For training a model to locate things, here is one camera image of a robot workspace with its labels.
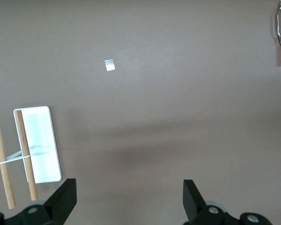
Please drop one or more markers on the wooden rod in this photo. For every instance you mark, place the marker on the wooden rod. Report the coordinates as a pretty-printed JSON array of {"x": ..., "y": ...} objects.
[
  {"x": 24, "y": 145},
  {"x": 1, "y": 152}
]

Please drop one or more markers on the white rubber band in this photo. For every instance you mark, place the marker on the white rubber band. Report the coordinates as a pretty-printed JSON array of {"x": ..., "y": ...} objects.
[{"x": 14, "y": 158}]

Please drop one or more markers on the white rectangular tray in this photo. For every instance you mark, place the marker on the white rectangular tray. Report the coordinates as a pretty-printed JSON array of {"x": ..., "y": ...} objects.
[{"x": 42, "y": 140}]

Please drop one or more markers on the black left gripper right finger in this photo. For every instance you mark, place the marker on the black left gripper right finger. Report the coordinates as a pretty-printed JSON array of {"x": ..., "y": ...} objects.
[{"x": 192, "y": 201}]

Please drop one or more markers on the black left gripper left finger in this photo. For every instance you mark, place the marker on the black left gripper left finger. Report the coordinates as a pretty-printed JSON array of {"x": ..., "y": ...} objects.
[{"x": 61, "y": 201}]

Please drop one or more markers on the small table sticker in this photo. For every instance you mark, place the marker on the small table sticker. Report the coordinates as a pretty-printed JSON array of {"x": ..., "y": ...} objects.
[{"x": 110, "y": 65}]

